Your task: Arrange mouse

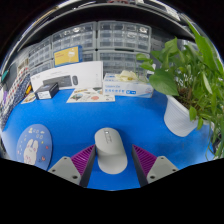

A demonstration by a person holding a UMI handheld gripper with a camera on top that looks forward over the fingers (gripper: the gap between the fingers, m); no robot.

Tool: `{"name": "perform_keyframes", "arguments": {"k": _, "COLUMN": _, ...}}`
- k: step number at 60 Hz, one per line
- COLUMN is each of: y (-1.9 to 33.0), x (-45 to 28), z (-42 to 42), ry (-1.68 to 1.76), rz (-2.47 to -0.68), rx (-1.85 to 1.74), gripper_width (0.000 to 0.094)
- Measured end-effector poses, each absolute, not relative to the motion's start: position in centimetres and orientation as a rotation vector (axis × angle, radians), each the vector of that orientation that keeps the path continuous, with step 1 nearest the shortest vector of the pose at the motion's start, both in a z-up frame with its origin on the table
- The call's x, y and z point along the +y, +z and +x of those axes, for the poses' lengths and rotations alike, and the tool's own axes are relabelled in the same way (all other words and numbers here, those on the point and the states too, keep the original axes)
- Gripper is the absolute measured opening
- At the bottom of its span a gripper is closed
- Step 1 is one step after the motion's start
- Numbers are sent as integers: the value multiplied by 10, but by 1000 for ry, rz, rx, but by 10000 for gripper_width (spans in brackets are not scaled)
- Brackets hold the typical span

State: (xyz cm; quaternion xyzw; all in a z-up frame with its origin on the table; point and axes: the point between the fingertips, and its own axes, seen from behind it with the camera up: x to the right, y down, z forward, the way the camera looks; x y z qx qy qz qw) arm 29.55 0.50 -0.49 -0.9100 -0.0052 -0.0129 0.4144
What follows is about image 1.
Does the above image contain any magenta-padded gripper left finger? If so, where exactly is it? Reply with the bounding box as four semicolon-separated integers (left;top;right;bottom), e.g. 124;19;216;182
48;144;98;188

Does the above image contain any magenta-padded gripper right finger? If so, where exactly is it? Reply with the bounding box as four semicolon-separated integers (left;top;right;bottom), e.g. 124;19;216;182
130;143;180;188

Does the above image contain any grey computer mouse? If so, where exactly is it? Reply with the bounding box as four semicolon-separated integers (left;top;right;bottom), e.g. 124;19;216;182
94;127;129;175

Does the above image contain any round blue rabbit mouse pad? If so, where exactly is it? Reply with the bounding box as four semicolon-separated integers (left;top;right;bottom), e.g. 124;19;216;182
15;123;54;172

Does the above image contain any green plant in white pot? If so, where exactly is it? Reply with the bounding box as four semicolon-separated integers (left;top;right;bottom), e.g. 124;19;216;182
135;21;224;160

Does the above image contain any small black box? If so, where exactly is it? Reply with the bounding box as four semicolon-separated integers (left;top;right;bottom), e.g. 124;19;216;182
34;82;60;101

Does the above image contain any white and blue glove box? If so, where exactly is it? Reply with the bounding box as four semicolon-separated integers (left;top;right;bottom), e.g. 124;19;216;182
102;70;155;99

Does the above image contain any patterned checkered cloth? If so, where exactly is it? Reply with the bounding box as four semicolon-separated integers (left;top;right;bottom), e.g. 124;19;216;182
0;66;32;131

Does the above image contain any long white keyboard box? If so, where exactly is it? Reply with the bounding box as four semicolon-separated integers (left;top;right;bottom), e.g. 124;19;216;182
29;60;104;93

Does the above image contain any yellow card box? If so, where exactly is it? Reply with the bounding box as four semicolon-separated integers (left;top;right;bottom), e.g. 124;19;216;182
53;45;83;67

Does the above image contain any dark shelf unit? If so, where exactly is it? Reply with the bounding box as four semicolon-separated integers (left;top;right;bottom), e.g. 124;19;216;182
6;0;204;44

